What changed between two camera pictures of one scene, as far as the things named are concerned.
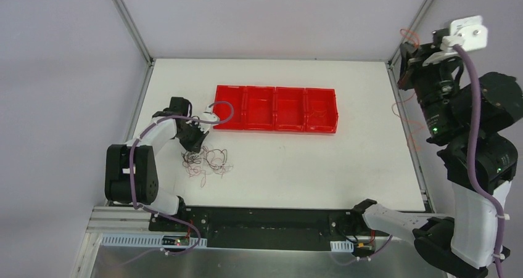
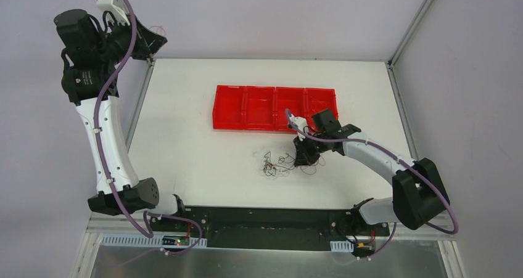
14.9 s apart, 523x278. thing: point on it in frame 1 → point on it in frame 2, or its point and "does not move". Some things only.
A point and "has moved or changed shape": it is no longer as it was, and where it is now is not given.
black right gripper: [414, 65] → [305, 151]
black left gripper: [193, 138] → [144, 39]
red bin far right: [321, 110] does not move
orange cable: [419, 127] → [314, 99]
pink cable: [317, 111] has moved or changed shape
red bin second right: [290, 109] does not move
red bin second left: [259, 108] does not move
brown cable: [202, 162] → [269, 169]
